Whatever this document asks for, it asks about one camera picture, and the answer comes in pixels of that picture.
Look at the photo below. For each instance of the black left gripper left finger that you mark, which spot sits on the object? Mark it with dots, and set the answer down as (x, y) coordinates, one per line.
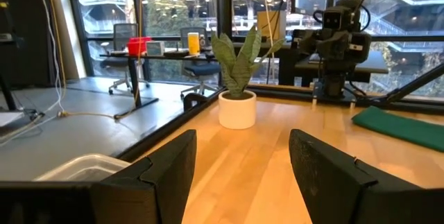
(121, 203)

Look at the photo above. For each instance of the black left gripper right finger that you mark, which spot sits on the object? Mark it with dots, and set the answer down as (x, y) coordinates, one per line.
(347, 193)

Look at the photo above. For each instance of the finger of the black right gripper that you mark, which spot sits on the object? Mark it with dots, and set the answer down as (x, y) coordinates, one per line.
(310, 47)

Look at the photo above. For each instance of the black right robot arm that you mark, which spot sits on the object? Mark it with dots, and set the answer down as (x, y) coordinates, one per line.
(334, 78)

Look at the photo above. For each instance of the clear plastic tupperware container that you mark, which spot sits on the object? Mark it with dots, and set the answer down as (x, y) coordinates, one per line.
(83, 168)

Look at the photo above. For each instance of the cardboard panel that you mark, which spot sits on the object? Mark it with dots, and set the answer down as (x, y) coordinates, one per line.
(272, 26)

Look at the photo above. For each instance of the green snake plant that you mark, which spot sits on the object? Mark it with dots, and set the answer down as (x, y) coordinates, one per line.
(239, 64)

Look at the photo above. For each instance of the green cloth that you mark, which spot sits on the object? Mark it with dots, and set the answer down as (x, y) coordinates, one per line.
(399, 127)

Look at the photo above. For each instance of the white plant pot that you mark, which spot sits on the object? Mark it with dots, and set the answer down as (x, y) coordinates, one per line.
(237, 111)

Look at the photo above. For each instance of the office chair with blue seat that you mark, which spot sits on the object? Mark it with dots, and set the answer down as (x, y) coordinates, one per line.
(199, 69)

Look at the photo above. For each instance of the black desk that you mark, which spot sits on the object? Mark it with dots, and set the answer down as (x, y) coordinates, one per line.
(132, 78)

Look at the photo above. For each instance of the black table clamp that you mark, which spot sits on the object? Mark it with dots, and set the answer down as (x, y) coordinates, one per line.
(194, 99)

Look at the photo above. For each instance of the white box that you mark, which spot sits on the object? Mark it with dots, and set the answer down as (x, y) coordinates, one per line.
(155, 48)

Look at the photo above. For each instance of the red bin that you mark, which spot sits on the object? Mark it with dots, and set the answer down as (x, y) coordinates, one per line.
(138, 46)

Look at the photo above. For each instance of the grey mesh office chair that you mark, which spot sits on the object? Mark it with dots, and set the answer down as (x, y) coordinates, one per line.
(125, 36)

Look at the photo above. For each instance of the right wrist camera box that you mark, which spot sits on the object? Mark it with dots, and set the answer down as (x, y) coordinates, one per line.
(335, 17)

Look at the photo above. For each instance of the black aluminium table frame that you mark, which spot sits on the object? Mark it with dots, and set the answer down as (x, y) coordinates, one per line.
(156, 135)

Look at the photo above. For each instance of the black diagonal frame strut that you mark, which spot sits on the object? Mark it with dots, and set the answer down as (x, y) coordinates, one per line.
(416, 83)

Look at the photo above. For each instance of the black wall panel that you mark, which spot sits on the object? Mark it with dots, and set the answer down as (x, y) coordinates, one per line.
(27, 36)

